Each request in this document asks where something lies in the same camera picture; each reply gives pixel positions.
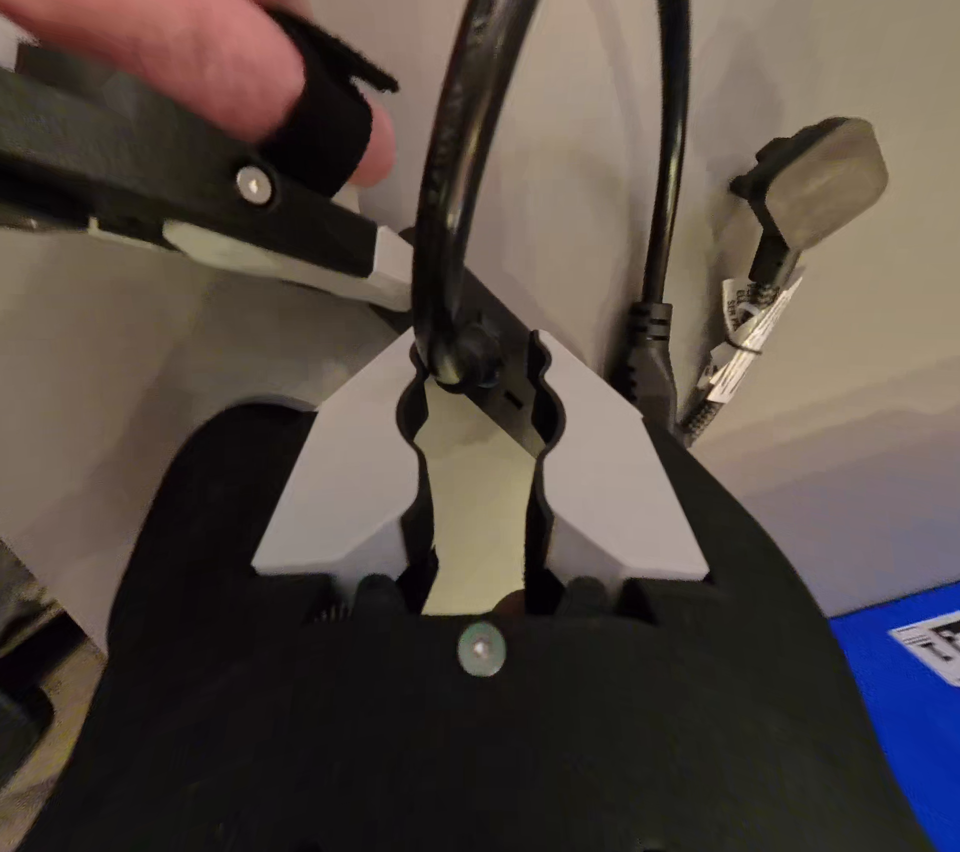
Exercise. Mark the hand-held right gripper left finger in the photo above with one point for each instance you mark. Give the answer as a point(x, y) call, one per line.
point(345, 492)

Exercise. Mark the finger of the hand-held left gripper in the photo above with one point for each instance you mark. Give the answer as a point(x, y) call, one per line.
point(300, 270)

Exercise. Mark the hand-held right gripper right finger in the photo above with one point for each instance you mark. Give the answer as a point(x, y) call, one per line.
point(615, 492)

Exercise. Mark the black dimpled round pad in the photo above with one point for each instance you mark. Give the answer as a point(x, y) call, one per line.
point(187, 492)

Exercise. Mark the blue plastic bin with label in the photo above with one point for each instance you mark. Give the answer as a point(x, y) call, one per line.
point(900, 732)

